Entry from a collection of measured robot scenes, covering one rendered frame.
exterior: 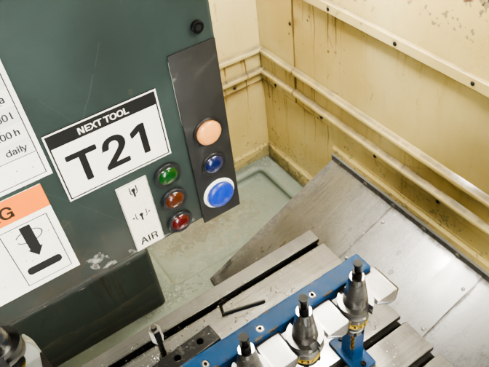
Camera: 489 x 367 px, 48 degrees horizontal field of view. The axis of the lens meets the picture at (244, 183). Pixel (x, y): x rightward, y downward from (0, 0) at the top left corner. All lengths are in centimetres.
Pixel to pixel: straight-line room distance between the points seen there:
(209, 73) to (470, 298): 115
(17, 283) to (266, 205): 156
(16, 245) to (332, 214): 129
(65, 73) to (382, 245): 128
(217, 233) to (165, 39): 154
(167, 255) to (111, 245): 139
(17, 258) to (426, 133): 109
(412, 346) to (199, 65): 98
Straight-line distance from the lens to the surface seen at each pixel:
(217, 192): 55
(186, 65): 47
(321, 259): 145
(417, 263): 157
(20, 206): 48
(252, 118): 204
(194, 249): 193
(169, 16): 45
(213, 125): 50
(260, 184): 211
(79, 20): 42
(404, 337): 134
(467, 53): 123
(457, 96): 130
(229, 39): 182
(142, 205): 53
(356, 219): 166
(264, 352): 95
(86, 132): 46
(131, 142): 48
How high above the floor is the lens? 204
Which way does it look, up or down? 44 degrees down
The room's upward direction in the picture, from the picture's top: 8 degrees counter-clockwise
